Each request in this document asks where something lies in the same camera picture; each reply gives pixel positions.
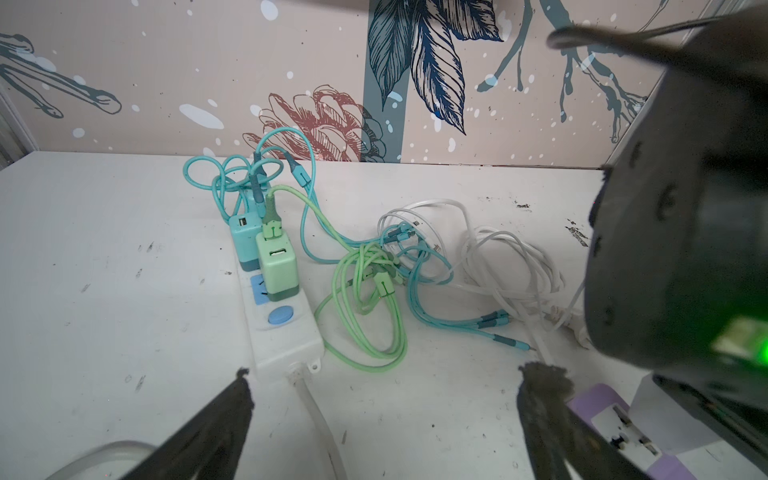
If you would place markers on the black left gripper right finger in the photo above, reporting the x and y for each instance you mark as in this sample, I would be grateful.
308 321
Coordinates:
558 442

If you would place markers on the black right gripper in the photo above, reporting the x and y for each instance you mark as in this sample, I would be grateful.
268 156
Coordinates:
676 280

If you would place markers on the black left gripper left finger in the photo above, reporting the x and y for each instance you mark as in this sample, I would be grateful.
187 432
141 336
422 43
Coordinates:
209 445

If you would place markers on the purple power strip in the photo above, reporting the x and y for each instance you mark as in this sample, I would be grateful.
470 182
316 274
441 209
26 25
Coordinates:
603 409

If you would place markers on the pale lilac charger adapter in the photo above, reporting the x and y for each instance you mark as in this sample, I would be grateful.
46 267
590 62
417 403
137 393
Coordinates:
668 425

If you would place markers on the white blue power strip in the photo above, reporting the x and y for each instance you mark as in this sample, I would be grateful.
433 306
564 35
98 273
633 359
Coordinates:
284 335

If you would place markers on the green plug adapter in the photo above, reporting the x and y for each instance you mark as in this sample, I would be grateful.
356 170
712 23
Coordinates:
278 262

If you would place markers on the teal plug adapter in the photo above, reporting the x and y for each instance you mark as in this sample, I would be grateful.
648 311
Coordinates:
244 229

